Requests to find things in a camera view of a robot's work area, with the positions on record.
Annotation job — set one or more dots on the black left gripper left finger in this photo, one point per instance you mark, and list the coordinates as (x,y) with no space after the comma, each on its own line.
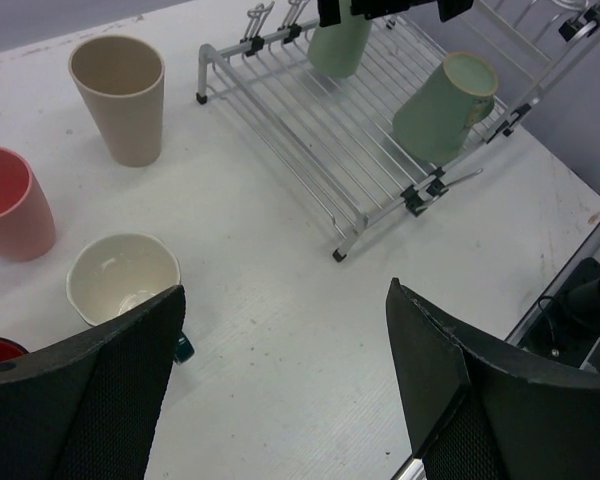
(87,407)

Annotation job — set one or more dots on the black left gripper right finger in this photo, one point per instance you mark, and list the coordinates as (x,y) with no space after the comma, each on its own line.
(477,407)

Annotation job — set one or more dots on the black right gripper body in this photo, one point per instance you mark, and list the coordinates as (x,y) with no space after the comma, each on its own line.
(332,12)

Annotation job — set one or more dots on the light green cup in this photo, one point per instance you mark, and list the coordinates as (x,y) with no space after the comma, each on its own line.
(336,51)

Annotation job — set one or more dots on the dark teal mug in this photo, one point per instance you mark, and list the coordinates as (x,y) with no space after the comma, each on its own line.
(119,273)

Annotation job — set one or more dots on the pale green mug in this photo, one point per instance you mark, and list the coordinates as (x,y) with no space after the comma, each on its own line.
(434,123)

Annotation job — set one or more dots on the pink cup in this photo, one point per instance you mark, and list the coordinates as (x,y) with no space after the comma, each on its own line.
(27,227)

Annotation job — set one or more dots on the beige tall cup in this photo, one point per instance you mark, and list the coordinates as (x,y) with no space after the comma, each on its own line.
(121,80)

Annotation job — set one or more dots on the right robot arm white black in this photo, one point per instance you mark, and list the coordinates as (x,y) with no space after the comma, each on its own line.
(568,321)

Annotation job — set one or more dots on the metal wire dish rack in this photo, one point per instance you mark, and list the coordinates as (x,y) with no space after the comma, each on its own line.
(335,135)

